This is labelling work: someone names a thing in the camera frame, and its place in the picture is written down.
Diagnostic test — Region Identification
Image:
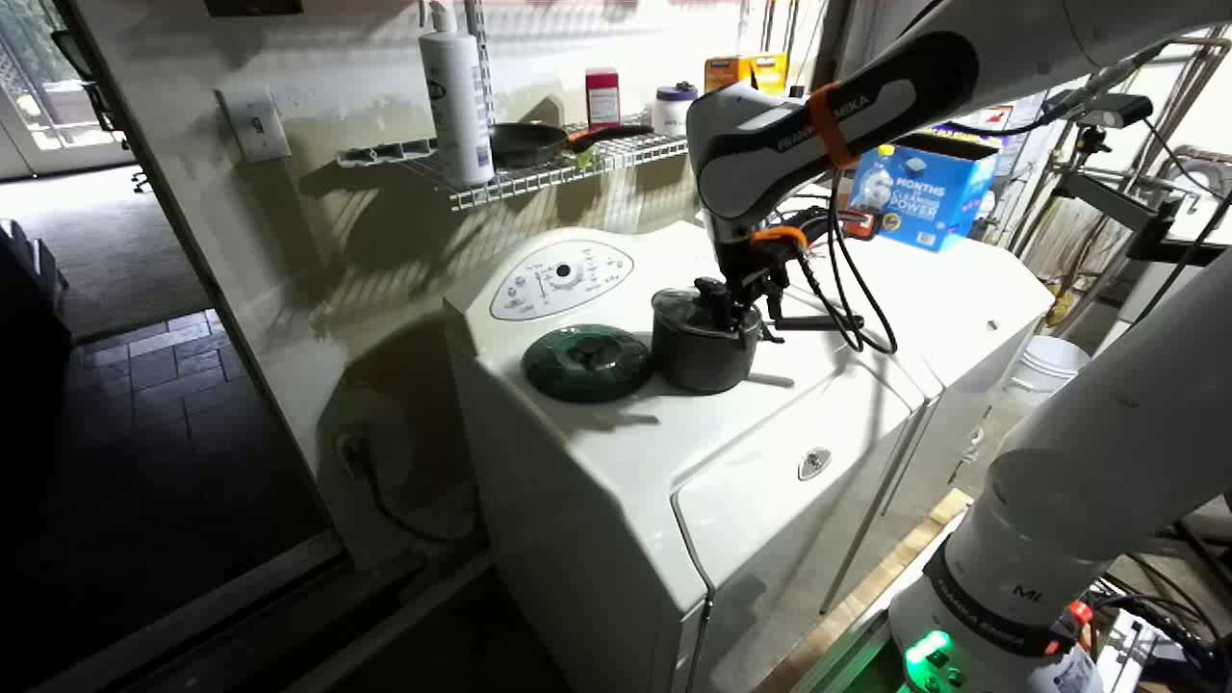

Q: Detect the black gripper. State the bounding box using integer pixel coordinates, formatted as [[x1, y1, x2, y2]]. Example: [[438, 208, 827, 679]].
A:
[[705, 225, 794, 348]]

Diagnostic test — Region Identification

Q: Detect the round glass pot lid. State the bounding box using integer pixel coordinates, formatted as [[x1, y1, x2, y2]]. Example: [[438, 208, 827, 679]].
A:
[[519, 320, 654, 409]]

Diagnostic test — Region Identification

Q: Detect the white tub purple lid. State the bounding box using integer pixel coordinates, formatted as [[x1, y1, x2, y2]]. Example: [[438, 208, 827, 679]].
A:
[[651, 81, 700, 137]]

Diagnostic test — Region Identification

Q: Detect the white dryer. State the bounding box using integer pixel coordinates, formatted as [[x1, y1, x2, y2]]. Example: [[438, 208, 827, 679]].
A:
[[802, 227, 1058, 620]]

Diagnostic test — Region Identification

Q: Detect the orange plastic utensil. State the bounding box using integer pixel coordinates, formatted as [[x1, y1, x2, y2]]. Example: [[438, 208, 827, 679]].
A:
[[567, 121, 654, 145]]

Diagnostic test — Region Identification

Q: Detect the white washing machine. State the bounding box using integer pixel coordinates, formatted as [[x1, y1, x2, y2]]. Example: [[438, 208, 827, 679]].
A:
[[438, 218, 935, 693]]

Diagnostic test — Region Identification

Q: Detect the blue cleaner box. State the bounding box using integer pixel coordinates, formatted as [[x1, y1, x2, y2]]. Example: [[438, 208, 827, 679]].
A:
[[848, 132, 1006, 253]]

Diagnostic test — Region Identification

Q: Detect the orange box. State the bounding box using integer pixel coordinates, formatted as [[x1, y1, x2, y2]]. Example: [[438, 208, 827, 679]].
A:
[[700, 53, 746, 96]]

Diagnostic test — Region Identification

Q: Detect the yellow container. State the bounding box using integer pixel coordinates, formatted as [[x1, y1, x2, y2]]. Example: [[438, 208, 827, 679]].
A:
[[746, 49, 794, 96]]

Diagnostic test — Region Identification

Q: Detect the black frying pan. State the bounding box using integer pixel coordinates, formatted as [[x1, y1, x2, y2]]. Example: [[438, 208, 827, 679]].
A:
[[487, 121, 574, 173]]

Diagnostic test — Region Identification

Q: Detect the wooden board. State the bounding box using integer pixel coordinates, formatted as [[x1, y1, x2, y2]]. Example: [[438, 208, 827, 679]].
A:
[[746, 485, 977, 693]]

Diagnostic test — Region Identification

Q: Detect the white bucket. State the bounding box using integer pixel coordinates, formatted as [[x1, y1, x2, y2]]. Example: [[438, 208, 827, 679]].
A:
[[1006, 334, 1092, 416]]

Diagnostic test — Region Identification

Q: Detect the tall white bottle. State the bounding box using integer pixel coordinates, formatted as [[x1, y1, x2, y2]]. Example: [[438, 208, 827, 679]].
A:
[[415, 3, 501, 194]]

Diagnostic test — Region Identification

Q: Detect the green lit device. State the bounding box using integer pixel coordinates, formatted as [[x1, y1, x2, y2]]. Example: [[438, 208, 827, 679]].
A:
[[897, 626, 965, 693]]

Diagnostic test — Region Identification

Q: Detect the white framed glass door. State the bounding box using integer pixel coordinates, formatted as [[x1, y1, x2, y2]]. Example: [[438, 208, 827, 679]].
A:
[[0, 0, 137, 185]]

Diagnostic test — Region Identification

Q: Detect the dark grey pot with handle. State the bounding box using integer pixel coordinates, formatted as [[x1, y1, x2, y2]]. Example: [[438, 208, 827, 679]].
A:
[[645, 285, 859, 400]]

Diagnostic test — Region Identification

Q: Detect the small orange wrist strap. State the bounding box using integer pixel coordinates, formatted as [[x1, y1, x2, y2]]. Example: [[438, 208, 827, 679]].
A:
[[746, 225, 811, 253]]

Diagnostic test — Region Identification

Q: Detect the black cable bundle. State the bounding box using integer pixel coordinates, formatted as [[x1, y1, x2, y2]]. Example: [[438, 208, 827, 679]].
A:
[[767, 166, 902, 363]]

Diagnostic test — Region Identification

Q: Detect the wide orange arm strap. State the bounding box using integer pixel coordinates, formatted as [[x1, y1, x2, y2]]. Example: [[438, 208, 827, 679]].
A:
[[805, 81, 861, 171]]

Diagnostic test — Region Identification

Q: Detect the white wire shelf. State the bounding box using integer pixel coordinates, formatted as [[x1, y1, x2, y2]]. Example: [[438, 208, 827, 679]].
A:
[[336, 123, 696, 216]]

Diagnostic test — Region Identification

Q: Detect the black power cord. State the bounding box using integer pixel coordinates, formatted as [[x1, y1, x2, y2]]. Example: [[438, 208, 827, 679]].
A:
[[336, 436, 481, 554]]

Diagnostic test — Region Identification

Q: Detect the black camera stand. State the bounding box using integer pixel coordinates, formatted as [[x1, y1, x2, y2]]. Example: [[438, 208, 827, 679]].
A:
[[1024, 35, 1232, 340]]

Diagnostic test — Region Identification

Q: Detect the black stereo camera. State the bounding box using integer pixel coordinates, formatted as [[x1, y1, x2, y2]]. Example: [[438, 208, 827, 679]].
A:
[[1072, 90, 1160, 132]]

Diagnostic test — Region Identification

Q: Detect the white wall switch plate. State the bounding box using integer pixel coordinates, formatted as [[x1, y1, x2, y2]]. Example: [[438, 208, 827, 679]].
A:
[[215, 85, 296, 166]]

